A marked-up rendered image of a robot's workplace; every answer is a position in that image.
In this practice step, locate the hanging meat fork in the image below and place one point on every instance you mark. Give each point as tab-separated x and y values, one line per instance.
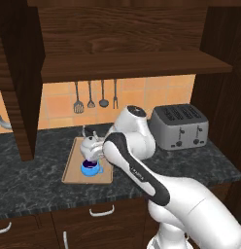
115	97

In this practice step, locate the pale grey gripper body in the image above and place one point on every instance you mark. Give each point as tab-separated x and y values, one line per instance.
97	151

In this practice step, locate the white kettle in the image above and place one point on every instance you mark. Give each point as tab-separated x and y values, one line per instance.
87	145

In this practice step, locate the blue mug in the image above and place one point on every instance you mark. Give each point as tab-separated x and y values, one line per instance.
90	171

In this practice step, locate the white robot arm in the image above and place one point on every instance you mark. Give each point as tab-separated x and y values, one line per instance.
190	210

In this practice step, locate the dark wood wall cabinet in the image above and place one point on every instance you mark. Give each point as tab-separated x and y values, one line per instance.
125	42

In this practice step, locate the tan wooden tray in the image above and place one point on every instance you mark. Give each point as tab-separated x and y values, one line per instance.
74	168

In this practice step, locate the dark wood base cabinet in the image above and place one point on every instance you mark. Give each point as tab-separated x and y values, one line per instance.
223	194

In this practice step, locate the hanging ladle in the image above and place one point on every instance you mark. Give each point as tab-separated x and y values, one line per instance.
103	102

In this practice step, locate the dark wood base cabinet door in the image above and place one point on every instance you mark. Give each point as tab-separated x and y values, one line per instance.
103	238

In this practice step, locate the grey four-slot toaster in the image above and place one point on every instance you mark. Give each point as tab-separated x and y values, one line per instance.
177	129

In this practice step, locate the hanging slotted spatula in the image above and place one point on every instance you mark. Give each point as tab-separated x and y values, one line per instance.
78	106

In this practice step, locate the dark wood drawer front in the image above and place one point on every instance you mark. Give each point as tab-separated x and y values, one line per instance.
77	212
18	231

